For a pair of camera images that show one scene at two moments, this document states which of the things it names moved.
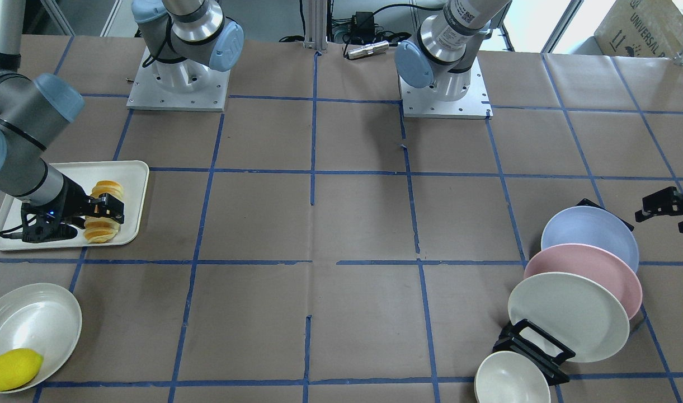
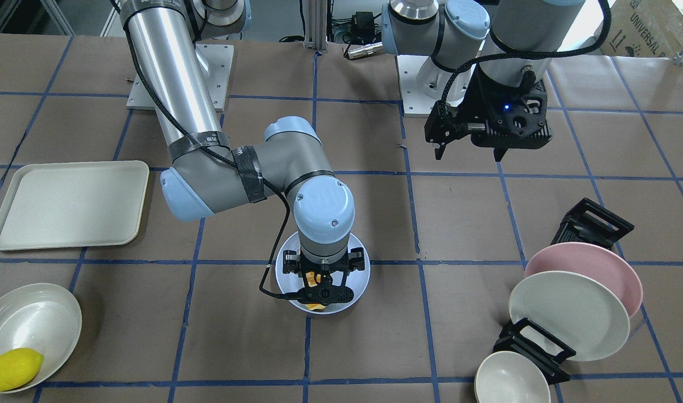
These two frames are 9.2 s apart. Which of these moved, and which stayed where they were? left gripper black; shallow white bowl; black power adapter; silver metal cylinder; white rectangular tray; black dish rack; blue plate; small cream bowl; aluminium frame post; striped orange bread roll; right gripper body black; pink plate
Moved: striped orange bread roll; right gripper body black; left gripper black; blue plate
Stayed: pink plate; shallow white bowl; black power adapter; black dish rack; white rectangular tray; silver metal cylinder; small cream bowl; aluminium frame post
